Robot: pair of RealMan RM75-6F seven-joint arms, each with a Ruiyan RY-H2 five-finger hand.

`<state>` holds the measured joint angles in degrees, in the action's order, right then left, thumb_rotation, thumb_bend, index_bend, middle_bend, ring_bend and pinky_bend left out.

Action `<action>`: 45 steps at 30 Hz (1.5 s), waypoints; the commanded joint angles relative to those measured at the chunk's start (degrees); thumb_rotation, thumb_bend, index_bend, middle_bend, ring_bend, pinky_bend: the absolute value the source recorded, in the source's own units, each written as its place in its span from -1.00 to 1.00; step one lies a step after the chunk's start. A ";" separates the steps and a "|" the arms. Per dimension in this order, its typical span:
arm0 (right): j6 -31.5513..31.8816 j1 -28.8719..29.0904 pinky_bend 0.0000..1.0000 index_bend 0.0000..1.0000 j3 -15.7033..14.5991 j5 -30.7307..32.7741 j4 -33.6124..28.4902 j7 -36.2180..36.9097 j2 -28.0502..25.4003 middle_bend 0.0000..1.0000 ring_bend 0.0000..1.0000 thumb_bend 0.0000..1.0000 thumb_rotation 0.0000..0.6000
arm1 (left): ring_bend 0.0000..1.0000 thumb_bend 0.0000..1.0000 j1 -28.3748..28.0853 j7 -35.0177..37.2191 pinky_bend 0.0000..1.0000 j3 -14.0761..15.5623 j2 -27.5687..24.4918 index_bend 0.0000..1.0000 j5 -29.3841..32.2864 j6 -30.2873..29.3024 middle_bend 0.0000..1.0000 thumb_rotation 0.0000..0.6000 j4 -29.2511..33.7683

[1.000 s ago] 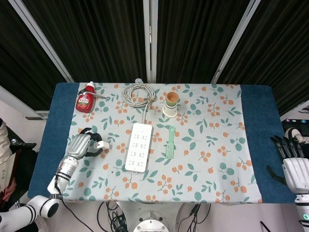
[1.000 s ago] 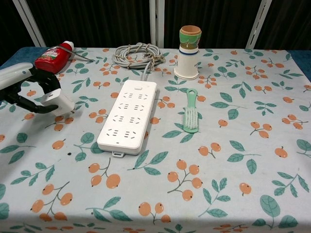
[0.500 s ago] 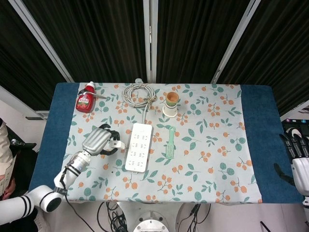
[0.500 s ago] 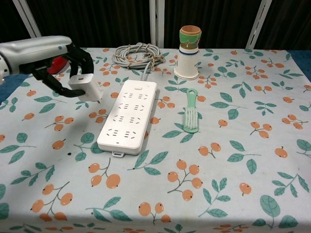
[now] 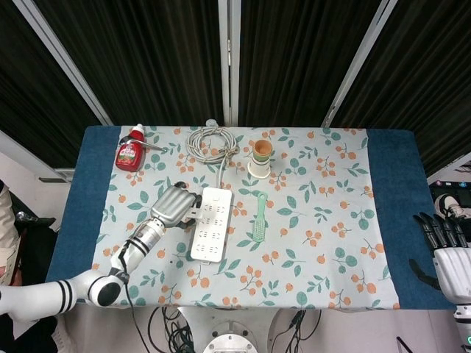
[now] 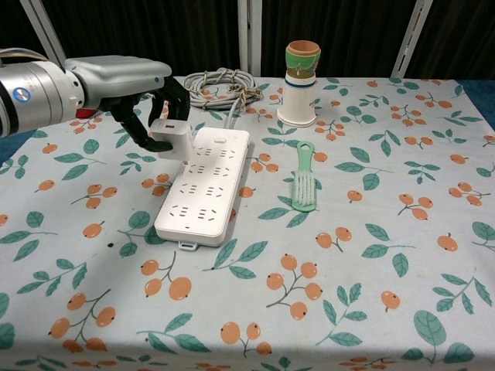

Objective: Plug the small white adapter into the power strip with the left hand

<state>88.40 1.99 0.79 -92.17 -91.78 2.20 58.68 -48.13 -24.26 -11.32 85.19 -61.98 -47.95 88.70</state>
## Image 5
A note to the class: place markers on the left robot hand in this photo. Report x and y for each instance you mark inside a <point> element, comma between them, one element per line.
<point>171,206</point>

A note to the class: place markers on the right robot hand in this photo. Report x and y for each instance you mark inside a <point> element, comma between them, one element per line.
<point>454,272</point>

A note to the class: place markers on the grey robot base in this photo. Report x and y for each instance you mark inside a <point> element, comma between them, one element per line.
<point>230,340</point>

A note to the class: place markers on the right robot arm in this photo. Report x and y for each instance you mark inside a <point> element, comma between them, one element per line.
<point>463,327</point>

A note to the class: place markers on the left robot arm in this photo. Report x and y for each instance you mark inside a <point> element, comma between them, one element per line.
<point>88,288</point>

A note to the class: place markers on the white power strip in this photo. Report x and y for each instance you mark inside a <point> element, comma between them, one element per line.
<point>215,235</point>

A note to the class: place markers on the floral tablecloth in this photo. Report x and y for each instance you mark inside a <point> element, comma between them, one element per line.
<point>312,264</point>

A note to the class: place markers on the metal spoon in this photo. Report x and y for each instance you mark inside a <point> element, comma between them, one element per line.
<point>152,146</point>

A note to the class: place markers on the white black sneaker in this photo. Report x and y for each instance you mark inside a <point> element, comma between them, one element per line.
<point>450,207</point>

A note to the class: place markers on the red ketchup bottle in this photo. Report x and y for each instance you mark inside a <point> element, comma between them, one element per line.
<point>129,156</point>

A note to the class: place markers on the green plastic brush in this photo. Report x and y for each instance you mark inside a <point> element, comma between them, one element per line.
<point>259,228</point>

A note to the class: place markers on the white paper cup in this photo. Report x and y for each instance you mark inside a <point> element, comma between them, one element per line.
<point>258,170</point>

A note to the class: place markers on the green brown paper cup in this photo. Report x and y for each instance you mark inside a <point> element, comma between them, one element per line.
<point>262,149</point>

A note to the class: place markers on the blue table cover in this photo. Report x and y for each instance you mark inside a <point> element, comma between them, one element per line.
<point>397,176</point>

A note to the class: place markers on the black pleated curtain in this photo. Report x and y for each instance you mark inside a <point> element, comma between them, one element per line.
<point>147,55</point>

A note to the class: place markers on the person in beige jacket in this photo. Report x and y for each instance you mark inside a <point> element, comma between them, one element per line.
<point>6,220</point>

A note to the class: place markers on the white frame post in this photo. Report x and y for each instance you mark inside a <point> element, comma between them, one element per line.
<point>229,62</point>
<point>358,62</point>
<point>62,60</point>

